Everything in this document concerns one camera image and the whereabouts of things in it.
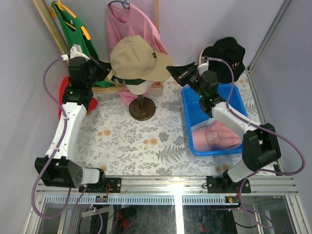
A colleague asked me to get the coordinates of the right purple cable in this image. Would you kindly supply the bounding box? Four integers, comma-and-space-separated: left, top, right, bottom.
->
207, 57, 307, 229

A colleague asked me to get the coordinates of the dark mannequin base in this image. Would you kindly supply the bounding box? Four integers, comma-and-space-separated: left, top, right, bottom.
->
129, 97, 156, 121

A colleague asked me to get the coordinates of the pink t-shirt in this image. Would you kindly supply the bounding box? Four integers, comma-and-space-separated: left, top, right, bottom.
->
106, 4, 168, 105

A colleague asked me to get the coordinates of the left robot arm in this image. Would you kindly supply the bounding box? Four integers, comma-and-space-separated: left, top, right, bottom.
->
34, 56, 111, 193

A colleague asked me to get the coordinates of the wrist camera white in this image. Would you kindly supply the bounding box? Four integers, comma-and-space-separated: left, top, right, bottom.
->
61, 44, 90, 61
197, 56, 209, 74

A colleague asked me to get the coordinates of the wooden clothes rack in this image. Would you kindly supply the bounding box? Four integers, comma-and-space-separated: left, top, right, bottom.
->
32, 0, 159, 94

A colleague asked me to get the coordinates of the red cloth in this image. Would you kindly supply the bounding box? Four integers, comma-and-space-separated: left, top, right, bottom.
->
58, 76, 98, 115

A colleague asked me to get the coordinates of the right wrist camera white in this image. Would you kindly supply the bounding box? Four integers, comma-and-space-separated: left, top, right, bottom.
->
197, 56, 209, 74

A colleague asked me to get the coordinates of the dark green cap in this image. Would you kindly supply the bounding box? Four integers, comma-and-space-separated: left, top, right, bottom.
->
106, 70, 145, 85

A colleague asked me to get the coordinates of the khaki hat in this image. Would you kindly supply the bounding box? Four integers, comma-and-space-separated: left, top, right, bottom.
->
110, 35, 174, 82

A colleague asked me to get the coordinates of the green tank top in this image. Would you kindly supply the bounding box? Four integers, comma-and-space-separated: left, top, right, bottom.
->
50, 1, 115, 88

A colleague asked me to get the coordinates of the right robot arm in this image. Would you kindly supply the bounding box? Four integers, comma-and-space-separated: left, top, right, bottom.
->
167, 62, 281, 193

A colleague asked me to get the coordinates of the aluminium rail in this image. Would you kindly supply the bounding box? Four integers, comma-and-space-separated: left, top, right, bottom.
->
36, 175, 298, 205

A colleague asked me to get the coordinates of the floral table mat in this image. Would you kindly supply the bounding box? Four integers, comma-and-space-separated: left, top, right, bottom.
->
52, 69, 277, 176

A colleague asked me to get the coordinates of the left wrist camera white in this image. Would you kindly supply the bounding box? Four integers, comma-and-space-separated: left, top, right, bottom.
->
61, 44, 90, 61

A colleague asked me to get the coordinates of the yellow hanger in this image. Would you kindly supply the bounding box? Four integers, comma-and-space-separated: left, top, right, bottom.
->
50, 1, 91, 40

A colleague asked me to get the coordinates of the blue plastic bin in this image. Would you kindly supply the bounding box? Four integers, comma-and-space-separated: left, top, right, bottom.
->
181, 84, 247, 156

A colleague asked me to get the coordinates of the black hat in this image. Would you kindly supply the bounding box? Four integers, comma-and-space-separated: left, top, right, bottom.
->
202, 37, 245, 83

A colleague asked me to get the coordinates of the cream foam mannequin head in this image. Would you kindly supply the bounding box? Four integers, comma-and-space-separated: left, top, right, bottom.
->
126, 81, 153, 96

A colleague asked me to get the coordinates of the pink baseball cap in bin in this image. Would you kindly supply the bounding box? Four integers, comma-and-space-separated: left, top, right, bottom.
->
191, 118, 242, 152

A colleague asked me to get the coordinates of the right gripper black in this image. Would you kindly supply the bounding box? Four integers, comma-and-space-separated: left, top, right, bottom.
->
166, 64, 205, 99

